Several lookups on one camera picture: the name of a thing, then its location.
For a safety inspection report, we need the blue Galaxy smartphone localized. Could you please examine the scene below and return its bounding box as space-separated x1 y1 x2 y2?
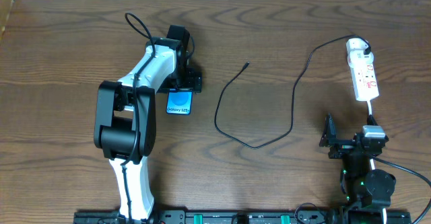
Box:
166 91 193 115

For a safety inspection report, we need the black USB charging cable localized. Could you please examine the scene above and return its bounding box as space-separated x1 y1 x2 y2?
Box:
214 34 372 150

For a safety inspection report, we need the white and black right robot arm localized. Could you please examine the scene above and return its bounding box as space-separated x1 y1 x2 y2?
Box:
319 114 396 223

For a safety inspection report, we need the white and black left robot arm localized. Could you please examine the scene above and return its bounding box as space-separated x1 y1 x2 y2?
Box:
94 25 202 223

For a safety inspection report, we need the white charger plug adapter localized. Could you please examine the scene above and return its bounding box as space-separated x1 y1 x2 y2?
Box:
346 38 374 68

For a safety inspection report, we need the white power strip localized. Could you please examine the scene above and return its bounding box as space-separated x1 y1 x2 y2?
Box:
349 63 379 102

